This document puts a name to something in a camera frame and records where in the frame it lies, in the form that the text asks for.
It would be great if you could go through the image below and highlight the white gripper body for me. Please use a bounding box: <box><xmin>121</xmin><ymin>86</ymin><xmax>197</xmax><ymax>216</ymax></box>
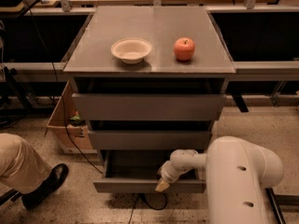
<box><xmin>160</xmin><ymin>161</ymin><xmax>191</xmax><ymax>184</ymax></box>

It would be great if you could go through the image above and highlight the red apple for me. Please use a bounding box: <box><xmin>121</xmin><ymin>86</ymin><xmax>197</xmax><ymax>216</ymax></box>
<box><xmin>174</xmin><ymin>37</ymin><xmax>195</xmax><ymax>62</ymax></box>

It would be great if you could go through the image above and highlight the cardboard box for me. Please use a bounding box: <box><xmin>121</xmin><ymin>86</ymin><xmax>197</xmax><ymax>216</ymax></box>
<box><xmin>47</xmin><ymin>82</ymin><xmax>96</xmax><ymax>154</ymax></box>

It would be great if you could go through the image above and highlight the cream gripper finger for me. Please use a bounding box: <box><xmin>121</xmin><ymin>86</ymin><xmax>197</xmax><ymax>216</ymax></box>
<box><xmin>155</xmin><ymin>178</ymin><xmax>170</xmax><ymax>192</ymax></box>

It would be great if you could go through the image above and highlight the black metal floor bar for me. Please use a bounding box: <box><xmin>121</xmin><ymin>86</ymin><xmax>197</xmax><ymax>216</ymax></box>
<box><xmin>266</xmin><ymin>189</ymin><xmax>299</xmax><ymax>224</ymax></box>

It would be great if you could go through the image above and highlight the green object in box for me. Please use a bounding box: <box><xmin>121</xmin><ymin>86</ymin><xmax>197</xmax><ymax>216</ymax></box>
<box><xmin>69</xmin><ymin>115</ymin><xmax>84</xmax><ymax>126</ymax></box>

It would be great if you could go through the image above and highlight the grey top drawer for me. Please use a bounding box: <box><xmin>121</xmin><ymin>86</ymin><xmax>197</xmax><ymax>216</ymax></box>
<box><xmin>71</xmin><ymin>77</ymin><xmax>227</xmax><ymax>121</ymax></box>

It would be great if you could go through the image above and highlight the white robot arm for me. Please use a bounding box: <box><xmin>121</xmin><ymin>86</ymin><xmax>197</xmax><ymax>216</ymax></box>
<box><xmin>156</xmin><ymin>136</ymin><xmax>284</xmax><ymax>224</ymax></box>

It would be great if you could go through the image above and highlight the beige trouser leg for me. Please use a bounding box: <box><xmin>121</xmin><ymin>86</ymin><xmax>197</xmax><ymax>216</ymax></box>
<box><xmin>0</xmin><ymin>133</ymin><xmax>51</xmax><ymax>194</ymax></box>

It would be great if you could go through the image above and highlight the white paper bowl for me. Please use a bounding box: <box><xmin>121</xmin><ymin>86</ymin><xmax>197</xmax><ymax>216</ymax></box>
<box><xmin>111</xmin><ymin>38</ymin><xmax>152</xmax><ymax>64</ymax></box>

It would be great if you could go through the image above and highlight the black cable on floor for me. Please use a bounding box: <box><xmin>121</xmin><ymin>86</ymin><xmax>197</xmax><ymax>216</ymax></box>
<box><xmin>18</xmin><ymin>0</ymin><xmax>168</xmax><ymax>224</ymax></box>

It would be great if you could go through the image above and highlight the black leather shoe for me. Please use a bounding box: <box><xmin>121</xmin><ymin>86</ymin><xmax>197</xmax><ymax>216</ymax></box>
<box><xmin>21</xmin><ymin>163</ymin><xmax>69</xmax><ymax>210</ymax></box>

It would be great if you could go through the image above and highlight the grey drawer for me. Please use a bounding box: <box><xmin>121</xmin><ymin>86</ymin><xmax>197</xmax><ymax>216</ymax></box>
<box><xmin>93</xmin><ymin>150</ymin><xmax>206</xmax><ymax>193</ymax></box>
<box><xmin>88</xmin><ymin>120</ymin><xmax>210</xmax><ymax>150</ymax></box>
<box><xmin>71</xmin><ymin>77</ymin><xmax>227</xmax><ymax>121</ymax></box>

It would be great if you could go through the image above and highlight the grey middle drawer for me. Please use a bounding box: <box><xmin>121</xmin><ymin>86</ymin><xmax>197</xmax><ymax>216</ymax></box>
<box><xmin>88</xmin><ymin>120</ymin><xmax>210</xmax><ymax>150</ymax></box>

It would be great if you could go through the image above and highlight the grey bottom drawer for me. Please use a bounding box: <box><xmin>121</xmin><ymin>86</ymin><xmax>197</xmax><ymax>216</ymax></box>
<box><xmin>93</xmin><ymin>150</ymin><xmax>206</xmax><ymax>193</ymax></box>

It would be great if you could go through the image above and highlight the grey drawer cabinet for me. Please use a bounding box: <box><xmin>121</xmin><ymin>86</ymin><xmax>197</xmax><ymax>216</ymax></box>
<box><xmin>63</xmin><ymin>5</ymin><xmax>236</xmax><ymax>161</ymax></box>

